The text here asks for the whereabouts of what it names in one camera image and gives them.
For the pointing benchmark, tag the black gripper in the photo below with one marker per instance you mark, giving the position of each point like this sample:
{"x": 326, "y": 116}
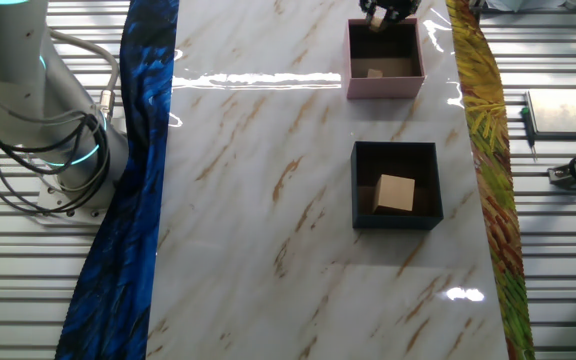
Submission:
{"x": 393, "y": 3}

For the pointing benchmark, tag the large wooden block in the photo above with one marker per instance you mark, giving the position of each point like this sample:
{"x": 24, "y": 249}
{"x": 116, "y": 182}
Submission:
{"x": 394, "y": 194}

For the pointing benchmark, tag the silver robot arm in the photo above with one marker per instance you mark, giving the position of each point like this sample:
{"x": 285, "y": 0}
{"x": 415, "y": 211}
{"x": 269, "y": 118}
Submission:
{"x": 13, "y": 75}

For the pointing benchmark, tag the pink open box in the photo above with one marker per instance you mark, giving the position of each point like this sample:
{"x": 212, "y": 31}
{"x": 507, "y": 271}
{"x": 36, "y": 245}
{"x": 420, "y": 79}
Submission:
{"x": 383, "y": 87}

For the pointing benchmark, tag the dark blue open box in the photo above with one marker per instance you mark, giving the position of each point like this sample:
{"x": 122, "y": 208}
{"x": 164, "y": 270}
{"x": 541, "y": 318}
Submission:
{"x": 393, "y": 222}

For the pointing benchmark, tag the green black screwdriver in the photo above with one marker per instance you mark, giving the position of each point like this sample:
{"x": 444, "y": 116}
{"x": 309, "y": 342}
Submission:
{"x": 528, "y": 130}

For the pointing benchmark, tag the yellow green painted cloth strip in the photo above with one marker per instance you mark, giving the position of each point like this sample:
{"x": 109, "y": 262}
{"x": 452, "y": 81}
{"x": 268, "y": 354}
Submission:
{"x": 493, "y": 175}

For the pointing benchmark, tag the silver metal plate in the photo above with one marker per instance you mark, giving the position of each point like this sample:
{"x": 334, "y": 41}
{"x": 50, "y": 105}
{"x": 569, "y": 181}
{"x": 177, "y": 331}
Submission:
{"x": 558, "y": 112}

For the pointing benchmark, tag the white marble pattern board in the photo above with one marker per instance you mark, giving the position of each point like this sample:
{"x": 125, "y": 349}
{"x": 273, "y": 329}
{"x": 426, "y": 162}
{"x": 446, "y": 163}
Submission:
{"x": 268, "y": 250}

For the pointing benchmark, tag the blue painted cloth strip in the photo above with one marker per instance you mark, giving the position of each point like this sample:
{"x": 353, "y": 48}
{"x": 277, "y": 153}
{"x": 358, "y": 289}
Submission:
{"x": 128, "y": 200}

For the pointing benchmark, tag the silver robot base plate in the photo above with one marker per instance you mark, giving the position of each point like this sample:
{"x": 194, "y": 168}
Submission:
{"x": 48, "y": 200}

